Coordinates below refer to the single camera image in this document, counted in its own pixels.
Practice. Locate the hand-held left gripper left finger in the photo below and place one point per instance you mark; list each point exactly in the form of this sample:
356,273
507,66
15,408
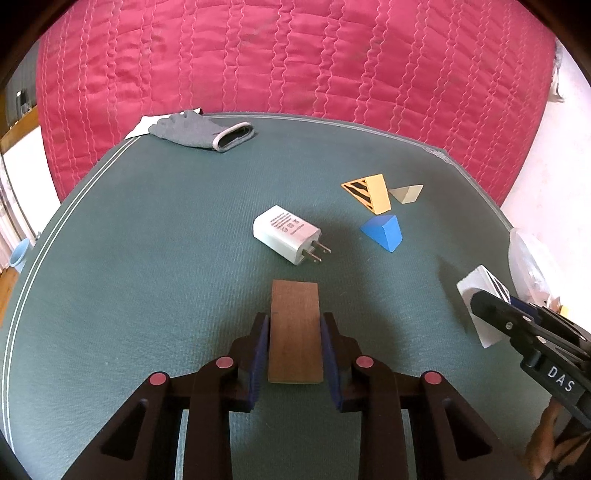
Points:
260,360

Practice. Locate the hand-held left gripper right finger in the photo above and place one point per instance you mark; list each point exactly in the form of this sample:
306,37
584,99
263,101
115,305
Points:
331,360

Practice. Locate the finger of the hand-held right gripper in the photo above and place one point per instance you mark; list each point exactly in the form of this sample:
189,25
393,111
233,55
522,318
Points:
563,325
498,316

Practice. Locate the white black-striped wedge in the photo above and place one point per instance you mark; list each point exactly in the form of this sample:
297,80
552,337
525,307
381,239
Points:
480,279

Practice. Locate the brown wooden block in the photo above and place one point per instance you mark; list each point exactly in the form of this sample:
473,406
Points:
295,332

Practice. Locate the clear plastic container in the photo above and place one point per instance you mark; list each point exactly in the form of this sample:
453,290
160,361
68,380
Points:
524,263

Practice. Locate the blue wedge block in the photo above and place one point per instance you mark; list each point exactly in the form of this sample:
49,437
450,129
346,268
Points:
383,230

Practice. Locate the small beige wedge block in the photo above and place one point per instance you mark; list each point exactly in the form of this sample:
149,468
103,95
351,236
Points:
406,194

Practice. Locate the orange striped wedge block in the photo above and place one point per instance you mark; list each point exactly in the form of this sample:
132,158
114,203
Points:
376,194

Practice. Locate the brown wooden piece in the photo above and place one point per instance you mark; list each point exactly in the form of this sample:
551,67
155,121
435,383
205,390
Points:
545,438

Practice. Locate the white charger plug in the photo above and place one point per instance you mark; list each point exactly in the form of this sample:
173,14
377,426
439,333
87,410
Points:
281,230

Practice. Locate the grey work glove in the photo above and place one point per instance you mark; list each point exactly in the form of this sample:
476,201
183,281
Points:
194,131

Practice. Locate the white paper sheet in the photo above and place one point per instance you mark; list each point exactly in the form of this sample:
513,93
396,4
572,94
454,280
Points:
143,125

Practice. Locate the red quilted blanket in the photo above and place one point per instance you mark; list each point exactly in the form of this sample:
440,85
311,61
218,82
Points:
295,55

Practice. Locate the wooden side desk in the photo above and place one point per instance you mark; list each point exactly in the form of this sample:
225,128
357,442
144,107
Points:
18,129

